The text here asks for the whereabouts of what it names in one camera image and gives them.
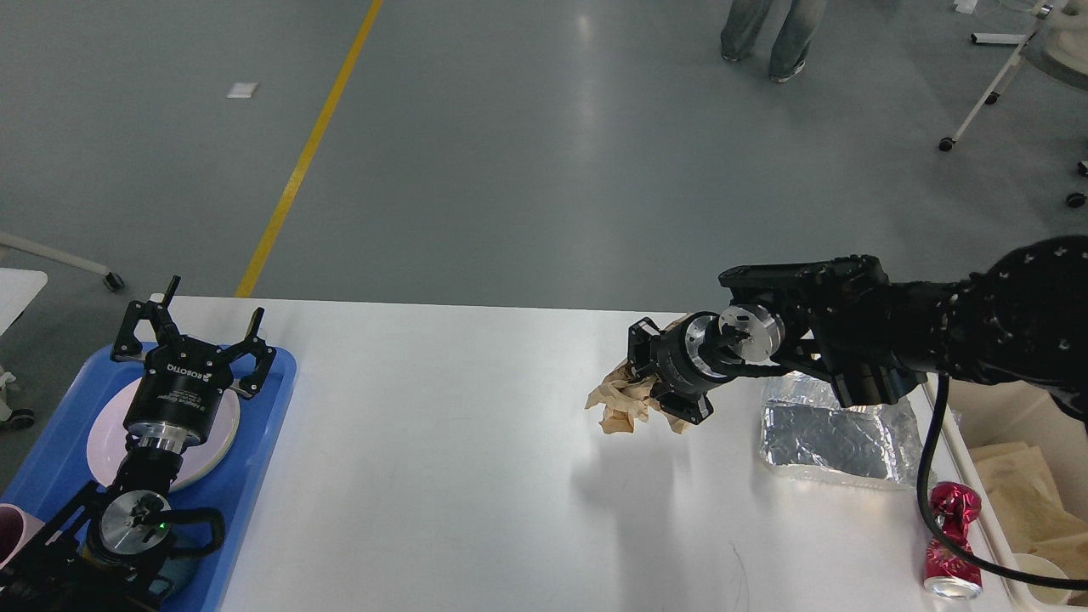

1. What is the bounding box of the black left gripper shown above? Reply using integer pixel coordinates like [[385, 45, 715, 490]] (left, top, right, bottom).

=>
[[110, 276, 279, 456]]

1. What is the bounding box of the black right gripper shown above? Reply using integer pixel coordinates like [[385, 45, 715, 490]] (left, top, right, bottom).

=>
[[628, 313, 732, 425]]

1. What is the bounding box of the brown paper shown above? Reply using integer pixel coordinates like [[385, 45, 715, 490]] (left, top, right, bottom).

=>
[[584, 358, 691, 434]]

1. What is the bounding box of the pink plate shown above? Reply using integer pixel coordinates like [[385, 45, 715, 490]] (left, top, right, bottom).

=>
[[86, 379, 242, 492]]

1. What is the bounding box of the aluminium foil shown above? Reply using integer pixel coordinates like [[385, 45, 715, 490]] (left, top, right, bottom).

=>
[[756, 374, 922, 490]]

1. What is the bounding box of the crushed red soda can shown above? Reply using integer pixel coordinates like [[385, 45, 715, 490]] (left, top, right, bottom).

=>
[[922, 481, 982, 600]]

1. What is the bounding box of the brown paper bag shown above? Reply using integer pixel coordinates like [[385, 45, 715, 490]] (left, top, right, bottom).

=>
[[969, 441, 1087, 580]]

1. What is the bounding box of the white paper cup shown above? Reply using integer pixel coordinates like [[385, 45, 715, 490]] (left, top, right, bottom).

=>
[[1011, 552, 1074, 605]]

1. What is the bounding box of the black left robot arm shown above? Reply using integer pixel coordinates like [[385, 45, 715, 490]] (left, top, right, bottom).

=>
[[3, 278, 296, 611]]

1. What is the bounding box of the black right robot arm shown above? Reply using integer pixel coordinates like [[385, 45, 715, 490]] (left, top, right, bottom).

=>
[[621, 234, 1087, 470]]

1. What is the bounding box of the white stand leg left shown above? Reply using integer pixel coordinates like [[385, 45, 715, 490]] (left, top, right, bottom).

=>
[[1, 232, 126, 293]]

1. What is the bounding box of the white side table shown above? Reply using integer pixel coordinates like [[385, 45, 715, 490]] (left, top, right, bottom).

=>
[[1, 268, 48, 429]]

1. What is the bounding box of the blue plastic tray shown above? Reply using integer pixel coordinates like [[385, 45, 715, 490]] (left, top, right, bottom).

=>
[[3, 346, 297, 611]]

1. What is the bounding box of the pink ribbed cup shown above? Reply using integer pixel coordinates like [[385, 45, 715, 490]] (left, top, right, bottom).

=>
[[0, 503, 44, 570]]

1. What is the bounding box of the person in jeans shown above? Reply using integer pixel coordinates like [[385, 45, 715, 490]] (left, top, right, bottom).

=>
[[720, 0, 829, 84]]

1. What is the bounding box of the beige plastic bin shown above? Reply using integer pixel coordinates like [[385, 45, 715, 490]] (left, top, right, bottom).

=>
[[935, 381, 1087, 567]]

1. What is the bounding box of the white rolling stand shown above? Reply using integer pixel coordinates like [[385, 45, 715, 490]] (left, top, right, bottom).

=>
[[938, 1, 1087, 152]]

